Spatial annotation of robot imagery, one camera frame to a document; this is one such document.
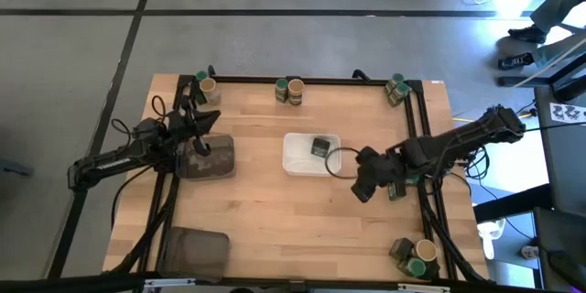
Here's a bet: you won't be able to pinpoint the black metal stand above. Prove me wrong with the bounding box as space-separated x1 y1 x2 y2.
497 52 586 102

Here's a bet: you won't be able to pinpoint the black table frame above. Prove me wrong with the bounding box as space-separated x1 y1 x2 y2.
103 64 498 293

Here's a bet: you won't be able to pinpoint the person's shoe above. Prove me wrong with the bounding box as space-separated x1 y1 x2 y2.
497 52 535 72
507 25 548 45

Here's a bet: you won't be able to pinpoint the silver bracket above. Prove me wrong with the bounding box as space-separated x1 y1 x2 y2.
396 282 452 293
142 277 197 290

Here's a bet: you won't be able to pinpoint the person's leg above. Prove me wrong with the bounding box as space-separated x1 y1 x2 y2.
530 31 586 68
530 0 585 33

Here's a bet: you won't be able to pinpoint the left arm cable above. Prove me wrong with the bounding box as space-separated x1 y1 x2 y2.
109 164 155 231

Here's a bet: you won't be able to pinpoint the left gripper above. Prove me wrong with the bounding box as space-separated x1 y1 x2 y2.
168 96 222 156

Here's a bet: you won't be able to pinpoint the white plastic object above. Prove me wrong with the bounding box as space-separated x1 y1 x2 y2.
475 217 507 260

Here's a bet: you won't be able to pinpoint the white marker sheet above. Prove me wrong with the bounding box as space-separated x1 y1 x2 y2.
548 103 586 125

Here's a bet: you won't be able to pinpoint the white plastic bin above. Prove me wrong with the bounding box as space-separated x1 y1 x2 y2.
282 132 342 178

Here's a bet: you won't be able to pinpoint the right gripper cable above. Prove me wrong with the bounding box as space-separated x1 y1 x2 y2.
323 146 364 180

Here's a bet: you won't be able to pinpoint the white cable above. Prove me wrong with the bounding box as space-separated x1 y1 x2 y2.
512 40 586 89

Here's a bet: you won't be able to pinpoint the black desk beam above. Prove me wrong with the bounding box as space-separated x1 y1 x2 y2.
473 182 553 224

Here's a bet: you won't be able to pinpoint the black cable bundle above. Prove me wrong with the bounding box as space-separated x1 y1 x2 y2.
460 144 494 189

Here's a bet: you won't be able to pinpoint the black crossbar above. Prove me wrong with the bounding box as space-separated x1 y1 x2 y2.
0 272 586 293

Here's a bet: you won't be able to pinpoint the dark grey desk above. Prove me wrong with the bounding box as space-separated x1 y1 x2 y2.
533 84 586 219
533 205 586 293

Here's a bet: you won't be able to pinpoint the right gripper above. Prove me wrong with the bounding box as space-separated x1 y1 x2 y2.
351 144 411 203

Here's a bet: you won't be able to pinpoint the grey translucent bin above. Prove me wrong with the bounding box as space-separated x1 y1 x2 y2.
176 133 237 181
157 226 231 284

